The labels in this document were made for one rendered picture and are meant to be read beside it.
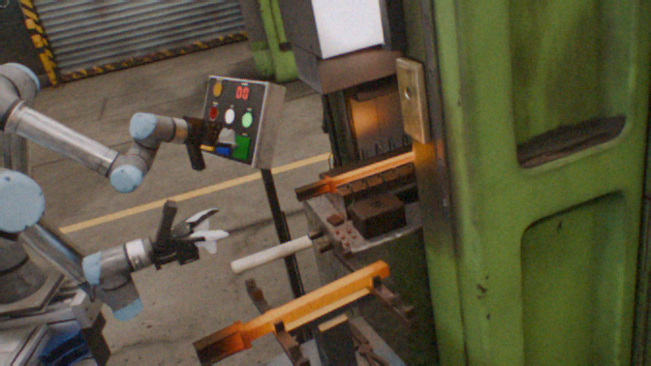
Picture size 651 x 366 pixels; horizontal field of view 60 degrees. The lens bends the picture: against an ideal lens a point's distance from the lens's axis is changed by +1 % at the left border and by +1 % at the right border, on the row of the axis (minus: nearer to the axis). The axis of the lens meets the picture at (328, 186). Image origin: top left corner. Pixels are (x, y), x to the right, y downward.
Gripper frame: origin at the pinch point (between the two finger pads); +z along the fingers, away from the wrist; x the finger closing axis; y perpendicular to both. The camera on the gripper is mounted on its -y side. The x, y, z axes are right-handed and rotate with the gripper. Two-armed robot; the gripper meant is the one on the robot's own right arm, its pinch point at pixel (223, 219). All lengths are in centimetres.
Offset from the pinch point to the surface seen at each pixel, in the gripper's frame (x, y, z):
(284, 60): -468, 75, 136
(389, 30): 27, -42, 41
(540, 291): 43, 24, 64
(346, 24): 13, -43, 38
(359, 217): 18.3, 2.3, 30.8
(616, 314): 47, 36, 83
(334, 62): 7.6, -33.8, 35.0
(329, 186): 2.0, -0.2, 29.4
